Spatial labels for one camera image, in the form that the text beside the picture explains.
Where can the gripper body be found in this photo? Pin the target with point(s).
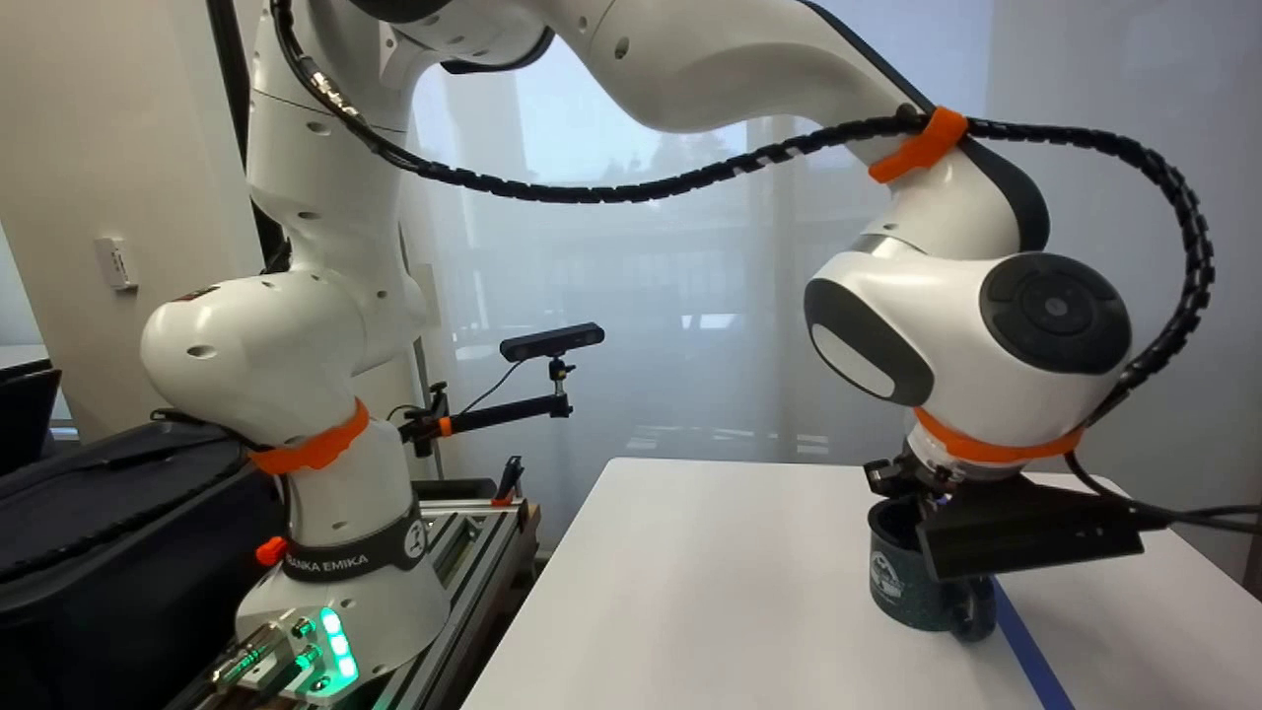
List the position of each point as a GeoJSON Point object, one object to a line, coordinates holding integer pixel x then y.
{"type": "Point", "coordinates": [899, 477]}

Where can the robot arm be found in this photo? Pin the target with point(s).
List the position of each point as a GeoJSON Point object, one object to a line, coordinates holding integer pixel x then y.
{"type": "Point", "coordinates": [296, 345]}

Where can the blue tape border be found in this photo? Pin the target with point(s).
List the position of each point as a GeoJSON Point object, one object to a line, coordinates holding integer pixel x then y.
{"type": "Point", "coordinates": [1030, 661]}

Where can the dark green speckled mug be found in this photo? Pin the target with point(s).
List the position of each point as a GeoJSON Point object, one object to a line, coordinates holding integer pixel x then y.
{"type": "Point", "coordinates": [892, 587]}

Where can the window with sheer curtain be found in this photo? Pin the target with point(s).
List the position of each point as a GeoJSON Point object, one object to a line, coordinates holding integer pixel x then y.
{"type": "Point", "coordinates": [670, 296]}

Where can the black clamp with orange tip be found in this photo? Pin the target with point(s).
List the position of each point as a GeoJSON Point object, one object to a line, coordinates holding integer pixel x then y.
{"type": "Point", "coordinates": [509, 480]}

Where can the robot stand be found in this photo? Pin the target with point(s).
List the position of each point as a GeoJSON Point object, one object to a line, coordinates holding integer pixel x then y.
{"type": "Point", "coordinates": [473, 562]}

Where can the black fabric case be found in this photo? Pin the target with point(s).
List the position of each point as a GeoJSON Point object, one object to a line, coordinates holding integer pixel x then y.
{"type": "Point", "coordinates": [118, 552]}

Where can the camera on mount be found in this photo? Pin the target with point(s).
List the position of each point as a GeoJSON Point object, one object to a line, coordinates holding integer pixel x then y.
{"type": "Point", "coordinates": [552, 341]}

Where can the white wall switch plate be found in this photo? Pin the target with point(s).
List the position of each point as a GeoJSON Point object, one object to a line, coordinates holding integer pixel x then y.
{"type": "Point", "coordinates": [116, 264]}

